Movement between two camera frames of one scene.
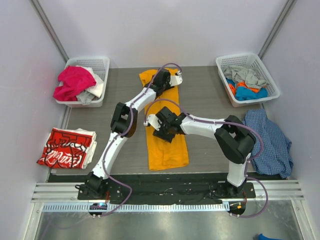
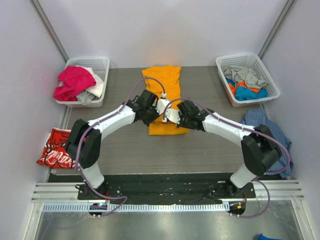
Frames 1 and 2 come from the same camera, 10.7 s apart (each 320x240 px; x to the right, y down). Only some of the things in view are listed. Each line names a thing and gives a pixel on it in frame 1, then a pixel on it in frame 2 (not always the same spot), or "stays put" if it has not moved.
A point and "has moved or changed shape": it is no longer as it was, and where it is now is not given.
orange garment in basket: x=244 y=85 stays put
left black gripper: x=164 y=75 -> x=152 y=116
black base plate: x=167 y=188 stays put
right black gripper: x=163 y=132 -> x=184 y=122
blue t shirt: x=244 y=93 stays put
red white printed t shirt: x=68 y=148 stays put
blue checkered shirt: x=272 y=154 stays put
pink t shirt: x=75 y=80 stays put
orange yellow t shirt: x=162 y=154 has moved or changed shape
